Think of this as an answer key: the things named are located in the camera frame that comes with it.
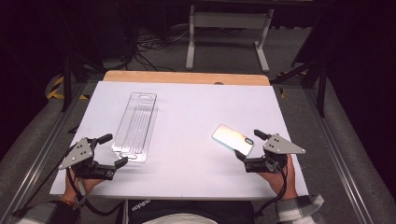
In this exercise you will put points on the iridescent phone case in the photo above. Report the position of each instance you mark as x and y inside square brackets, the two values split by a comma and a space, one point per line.
[233, 139]

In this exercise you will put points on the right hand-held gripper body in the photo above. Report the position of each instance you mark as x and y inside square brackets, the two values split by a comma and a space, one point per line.
[280, 146]

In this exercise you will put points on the white metal stand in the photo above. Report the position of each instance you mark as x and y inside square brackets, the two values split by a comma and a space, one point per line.
[230, 20]

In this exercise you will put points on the clear plastic packaging tray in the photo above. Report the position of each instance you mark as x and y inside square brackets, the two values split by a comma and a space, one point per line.
[137, 124]

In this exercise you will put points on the person's right hand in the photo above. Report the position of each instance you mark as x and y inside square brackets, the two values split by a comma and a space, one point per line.
[286, 183]

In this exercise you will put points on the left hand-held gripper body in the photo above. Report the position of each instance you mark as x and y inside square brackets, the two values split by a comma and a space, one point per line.
[77, 152]

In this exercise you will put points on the yellow black floor tape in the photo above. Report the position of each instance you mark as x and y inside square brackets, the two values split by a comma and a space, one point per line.
[56, 90]

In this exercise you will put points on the black tripod stand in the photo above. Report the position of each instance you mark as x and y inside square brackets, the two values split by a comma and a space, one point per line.
[67, 84]
[320, 90]

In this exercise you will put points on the wooden table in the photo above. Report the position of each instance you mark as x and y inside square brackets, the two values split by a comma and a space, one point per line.
[186, 77]

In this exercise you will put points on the person's left hand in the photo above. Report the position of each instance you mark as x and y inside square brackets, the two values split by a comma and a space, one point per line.
[88, 185]

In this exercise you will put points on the aluminium floor rail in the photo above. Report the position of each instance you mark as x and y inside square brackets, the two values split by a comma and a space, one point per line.
[339, 161]
[37, 168]

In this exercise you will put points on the person's black clothing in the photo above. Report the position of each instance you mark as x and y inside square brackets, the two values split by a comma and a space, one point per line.
[186, 208]

